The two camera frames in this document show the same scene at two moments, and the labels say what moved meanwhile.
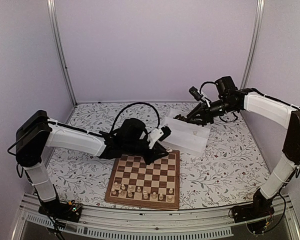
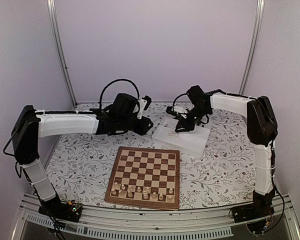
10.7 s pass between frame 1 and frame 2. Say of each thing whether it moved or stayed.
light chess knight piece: stayed
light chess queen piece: stayed
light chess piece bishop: stayed
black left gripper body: moved
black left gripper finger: moved
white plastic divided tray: stayed
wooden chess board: stayed
